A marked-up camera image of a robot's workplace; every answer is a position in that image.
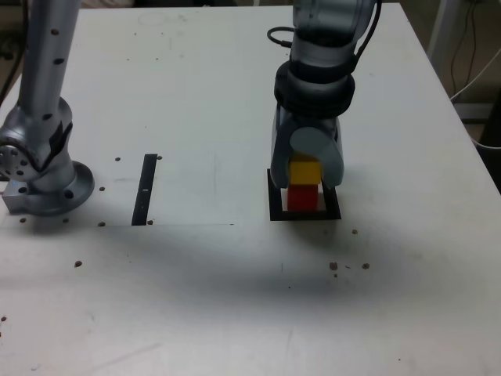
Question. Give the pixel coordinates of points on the red cube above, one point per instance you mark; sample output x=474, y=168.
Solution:
x=301, y=197

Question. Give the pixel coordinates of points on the white table leg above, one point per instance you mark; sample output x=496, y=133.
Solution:
x=437, y=31

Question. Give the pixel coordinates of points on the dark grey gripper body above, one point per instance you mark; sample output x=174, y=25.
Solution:
x=313, y=121

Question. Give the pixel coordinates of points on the black tape square outline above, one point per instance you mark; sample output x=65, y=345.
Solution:
x=274, y=211

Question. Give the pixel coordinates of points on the black tape strip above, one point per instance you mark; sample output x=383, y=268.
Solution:
x=141, y=196

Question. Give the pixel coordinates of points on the yellow cube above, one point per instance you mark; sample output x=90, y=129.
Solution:
x=305, y=172

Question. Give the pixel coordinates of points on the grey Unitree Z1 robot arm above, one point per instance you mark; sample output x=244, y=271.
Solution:
x=51, y=184

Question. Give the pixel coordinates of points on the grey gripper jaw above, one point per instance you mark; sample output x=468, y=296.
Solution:
x=332, y=164
x=280, y=156

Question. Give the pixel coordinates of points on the grey metal bar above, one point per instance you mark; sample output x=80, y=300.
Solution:
x=471, y=111

